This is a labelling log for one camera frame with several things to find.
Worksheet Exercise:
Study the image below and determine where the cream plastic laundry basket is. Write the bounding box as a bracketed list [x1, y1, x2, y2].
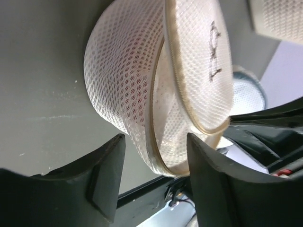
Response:
[249, 0, 303, 44]

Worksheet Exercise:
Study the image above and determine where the beige trim mesh laundry bag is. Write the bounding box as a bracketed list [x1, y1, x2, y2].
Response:
[84, 0, 233, 177]

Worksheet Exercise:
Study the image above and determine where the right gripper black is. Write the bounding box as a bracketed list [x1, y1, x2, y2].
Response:
[223, 98, 303, 180]

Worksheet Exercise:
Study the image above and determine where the grey trim mesh laundry bag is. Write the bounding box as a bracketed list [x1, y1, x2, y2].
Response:
[230, 65, 267, 116]

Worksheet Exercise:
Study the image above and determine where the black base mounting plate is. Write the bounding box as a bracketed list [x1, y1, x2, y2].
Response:
[111, 176, 194, 227]

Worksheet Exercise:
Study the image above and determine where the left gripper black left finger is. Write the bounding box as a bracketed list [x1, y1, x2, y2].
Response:
[0, 134, 125, 227]

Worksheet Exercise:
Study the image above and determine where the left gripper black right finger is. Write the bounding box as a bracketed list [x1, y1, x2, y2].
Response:
[187, 133, 303, 227]

